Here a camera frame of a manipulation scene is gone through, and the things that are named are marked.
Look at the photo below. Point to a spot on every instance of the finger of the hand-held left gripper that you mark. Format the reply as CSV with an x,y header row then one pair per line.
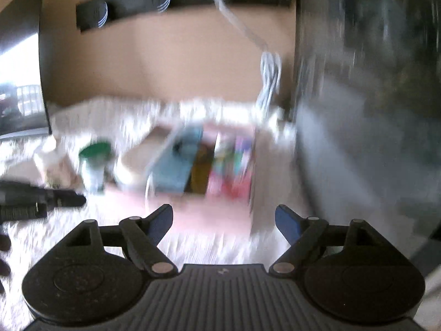
x,y
24,211
51,197

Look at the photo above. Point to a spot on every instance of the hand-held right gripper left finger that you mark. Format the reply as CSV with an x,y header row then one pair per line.
x,y
160,220

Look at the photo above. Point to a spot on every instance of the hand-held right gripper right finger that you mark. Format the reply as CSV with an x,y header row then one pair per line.
x,y
287,224

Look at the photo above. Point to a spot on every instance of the cardboard box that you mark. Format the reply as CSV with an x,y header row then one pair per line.
x,y
206,213

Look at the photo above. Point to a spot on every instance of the light blue packet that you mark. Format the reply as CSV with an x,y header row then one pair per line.
x,y
175,165

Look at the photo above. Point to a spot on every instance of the white crumpled bag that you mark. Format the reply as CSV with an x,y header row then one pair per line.
x,y
55,165

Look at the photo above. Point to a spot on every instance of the cup with green lid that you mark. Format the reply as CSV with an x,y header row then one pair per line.
x,y
93,165

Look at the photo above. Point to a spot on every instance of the white textured cloth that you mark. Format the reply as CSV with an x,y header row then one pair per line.
x,y
213,248

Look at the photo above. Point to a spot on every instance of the brown packet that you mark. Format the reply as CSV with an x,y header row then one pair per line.
x,y
201,172

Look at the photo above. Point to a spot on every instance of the pink colourful packets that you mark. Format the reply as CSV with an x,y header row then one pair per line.
x,y
232,169

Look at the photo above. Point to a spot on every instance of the dark glossy mottled panel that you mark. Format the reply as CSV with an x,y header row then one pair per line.
x,y
372,93

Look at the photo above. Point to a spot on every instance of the black monitor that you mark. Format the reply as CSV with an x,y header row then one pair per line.
x,y
20,24

